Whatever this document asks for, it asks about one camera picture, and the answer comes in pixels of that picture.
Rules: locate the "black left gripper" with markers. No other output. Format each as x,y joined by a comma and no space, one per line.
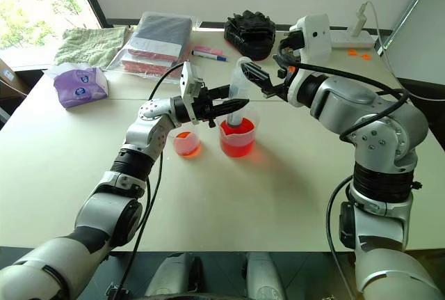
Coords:
205,108

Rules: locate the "pink pen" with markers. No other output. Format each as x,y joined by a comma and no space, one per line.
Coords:
208,49

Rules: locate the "large cup with red liquid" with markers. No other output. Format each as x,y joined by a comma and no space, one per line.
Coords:
238,143

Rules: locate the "small cup with red liquid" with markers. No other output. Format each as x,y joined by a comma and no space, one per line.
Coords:
187,145

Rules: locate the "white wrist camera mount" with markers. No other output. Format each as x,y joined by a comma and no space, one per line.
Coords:
187,84
316,39

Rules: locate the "purple tissue pack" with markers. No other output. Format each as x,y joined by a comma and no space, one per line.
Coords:
81,86

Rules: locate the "black plastic bundle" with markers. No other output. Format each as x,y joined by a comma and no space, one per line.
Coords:
250,35

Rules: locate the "brown cardboard box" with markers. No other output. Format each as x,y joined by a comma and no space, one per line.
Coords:
12,79

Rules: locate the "green towel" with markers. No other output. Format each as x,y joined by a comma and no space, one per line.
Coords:
90,46

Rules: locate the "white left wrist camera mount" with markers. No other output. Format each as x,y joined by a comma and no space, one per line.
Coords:
187,84

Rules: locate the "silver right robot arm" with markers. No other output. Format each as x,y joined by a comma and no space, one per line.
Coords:
382,122

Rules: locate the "white power strip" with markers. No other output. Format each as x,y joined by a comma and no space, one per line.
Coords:
351,40

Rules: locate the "grey rounded robot leg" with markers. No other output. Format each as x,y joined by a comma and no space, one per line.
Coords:
174,275
262,275

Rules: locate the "clear plastic measuring cylinder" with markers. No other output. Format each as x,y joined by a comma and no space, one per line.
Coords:
239,84

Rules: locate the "white plug adapter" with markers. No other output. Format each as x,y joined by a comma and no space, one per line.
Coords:
359,18

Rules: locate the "white blue marker pen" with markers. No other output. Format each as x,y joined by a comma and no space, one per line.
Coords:
210,55

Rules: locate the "grey window frame bar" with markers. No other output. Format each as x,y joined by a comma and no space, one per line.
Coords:
410,7

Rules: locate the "clear plastic bag with packs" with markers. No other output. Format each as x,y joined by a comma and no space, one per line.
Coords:
156,42

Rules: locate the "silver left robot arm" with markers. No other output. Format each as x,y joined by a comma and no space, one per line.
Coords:
104,209

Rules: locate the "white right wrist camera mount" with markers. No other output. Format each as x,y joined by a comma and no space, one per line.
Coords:
316,39

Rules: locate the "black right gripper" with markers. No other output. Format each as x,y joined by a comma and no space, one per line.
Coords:
285,67

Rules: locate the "small orange piece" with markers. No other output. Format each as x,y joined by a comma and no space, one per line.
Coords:
353,53
365,56

